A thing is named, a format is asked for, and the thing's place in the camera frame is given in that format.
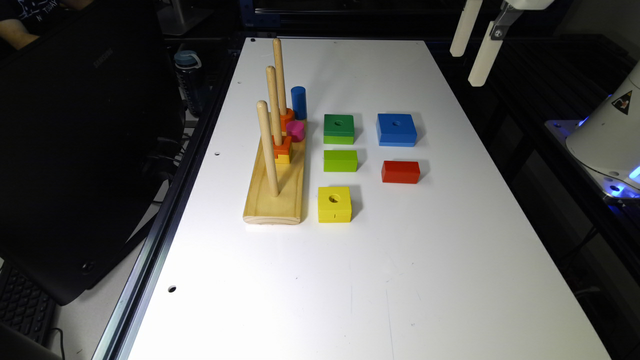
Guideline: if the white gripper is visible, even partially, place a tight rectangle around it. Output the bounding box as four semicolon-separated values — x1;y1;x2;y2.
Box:
449;0;554;87

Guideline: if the dark green square block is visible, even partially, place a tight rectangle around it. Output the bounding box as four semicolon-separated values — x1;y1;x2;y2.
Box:
323;114;355;145

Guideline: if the person forearm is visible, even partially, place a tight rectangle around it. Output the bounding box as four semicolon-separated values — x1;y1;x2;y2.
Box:
0;19;39;50

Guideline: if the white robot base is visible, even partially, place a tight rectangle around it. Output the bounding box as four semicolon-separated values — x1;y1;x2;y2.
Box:
565;67;639;199

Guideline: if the blue square block with hole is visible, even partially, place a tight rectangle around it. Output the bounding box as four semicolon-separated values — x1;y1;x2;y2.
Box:
376;113;417;147

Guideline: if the red rectangular block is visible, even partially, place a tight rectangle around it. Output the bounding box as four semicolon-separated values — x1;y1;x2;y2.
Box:
381;161;421;184

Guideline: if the blue cylinder block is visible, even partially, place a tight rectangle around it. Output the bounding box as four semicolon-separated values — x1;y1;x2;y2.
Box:
291;86;307;120

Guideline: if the light green rectangular block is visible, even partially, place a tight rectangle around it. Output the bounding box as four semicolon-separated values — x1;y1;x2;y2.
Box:
323;150;358;172

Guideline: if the magenta cylinder block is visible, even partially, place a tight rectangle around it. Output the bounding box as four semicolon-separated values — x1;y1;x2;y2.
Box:
286;120;306;143

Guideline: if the yellow square block with hole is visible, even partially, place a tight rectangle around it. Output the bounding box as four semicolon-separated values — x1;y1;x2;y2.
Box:
318;187;352;223

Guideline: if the orange block on middle peg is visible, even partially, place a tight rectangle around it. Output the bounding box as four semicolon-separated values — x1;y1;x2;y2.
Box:
272;136;292;158

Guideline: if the yellow block under orange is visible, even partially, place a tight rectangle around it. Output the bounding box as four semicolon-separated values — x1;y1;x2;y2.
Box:
274;154;291;164

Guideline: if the back wooden peg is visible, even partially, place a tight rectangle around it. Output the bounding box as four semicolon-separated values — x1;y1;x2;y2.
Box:
272;38;287;115

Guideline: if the wooden peg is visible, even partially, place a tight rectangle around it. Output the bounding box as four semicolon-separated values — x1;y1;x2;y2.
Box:
256;100;280;197
266;66;283;146
272;38;287;115

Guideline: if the middle wooden peg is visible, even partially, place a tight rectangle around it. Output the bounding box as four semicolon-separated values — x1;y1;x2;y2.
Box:
266;66;283;146

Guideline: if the front wooden peg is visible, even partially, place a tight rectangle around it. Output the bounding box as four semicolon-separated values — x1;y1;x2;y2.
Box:
256;100;280;197

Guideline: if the wooden peg board base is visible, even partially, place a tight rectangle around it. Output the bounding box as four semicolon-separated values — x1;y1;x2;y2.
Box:
243;140;306;225

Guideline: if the dark water bottle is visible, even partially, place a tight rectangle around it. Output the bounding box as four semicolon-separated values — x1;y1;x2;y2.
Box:
174;50;207;117

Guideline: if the black Samsung monitor back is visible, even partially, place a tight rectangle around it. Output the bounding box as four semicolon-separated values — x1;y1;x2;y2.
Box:
1;1;184;305

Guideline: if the black keyboard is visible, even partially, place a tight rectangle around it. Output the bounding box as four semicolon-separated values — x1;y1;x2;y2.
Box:
1;262;57;345

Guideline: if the orange ring on back peg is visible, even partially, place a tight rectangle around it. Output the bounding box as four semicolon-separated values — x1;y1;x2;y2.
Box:
278;107;297;133

